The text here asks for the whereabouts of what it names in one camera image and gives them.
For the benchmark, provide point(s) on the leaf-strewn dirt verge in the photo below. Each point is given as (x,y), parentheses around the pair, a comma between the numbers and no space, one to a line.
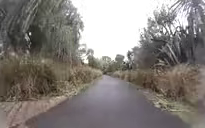
(26,108)
(171,106)

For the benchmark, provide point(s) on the dry grass bank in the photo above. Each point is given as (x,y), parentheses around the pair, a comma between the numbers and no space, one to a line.
(176,81)
(33,80)

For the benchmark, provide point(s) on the grey asphalt path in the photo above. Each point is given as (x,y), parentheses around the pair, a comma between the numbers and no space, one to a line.
(106,106)

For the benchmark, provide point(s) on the row of trees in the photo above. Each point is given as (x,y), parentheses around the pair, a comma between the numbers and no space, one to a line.
(50,30)
(176,43)

